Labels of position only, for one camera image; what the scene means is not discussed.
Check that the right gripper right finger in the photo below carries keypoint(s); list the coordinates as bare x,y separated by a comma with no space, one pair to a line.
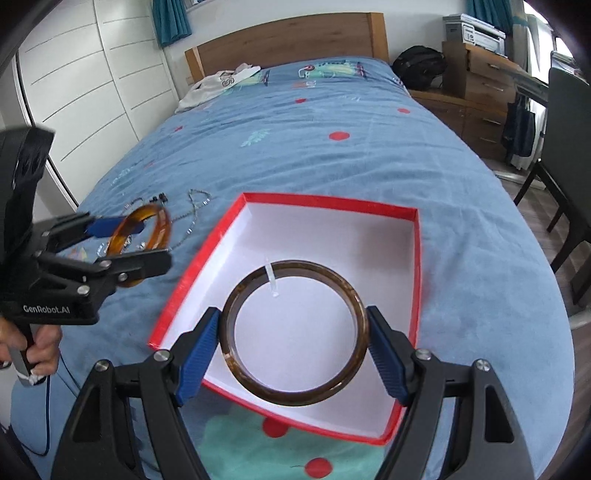
486,440

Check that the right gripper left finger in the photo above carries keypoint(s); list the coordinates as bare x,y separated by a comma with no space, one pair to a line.
98,440

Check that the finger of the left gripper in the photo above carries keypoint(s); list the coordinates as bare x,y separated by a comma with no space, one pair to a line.
124,269
104,227

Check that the amber orange bangle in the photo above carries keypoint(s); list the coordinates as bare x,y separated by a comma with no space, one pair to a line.
146,228

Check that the dark brown bangle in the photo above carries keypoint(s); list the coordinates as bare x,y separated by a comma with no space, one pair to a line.
294,333

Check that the person's left hand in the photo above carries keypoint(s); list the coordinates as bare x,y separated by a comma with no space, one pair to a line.
43,354

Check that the white wardrobe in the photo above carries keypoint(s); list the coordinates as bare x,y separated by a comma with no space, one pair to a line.
93,72

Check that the white garment on bed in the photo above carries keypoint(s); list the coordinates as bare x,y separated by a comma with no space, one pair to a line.
215,85

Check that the red shallow box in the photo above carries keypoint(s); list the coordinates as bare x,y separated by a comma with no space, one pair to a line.
376,247

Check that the teal curtain left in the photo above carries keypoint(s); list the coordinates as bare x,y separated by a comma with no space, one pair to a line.
170,21

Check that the teal curtain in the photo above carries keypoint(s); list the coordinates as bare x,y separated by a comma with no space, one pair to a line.
170,21
494,12

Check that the blue patterned bed cover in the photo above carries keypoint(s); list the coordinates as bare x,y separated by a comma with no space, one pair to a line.
488,290

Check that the dark grey chair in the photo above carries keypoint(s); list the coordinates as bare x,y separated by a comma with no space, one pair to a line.
564,166

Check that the dark blue hanging bag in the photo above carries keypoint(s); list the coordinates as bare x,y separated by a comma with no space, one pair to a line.
519,133

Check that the wooden headboard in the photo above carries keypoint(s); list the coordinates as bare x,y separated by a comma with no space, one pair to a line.
292,40

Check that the wooden drawer cabinet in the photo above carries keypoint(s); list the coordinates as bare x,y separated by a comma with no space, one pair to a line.
473,101

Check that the desk with metal edge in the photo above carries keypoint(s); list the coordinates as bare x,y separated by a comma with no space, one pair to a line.
530,86

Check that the black backpack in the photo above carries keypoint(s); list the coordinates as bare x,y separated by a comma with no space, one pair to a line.
418,66

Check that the white printer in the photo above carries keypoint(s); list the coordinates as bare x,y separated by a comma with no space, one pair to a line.
470,30

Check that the teal curtain right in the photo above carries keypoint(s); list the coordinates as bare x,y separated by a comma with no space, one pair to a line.
494,12

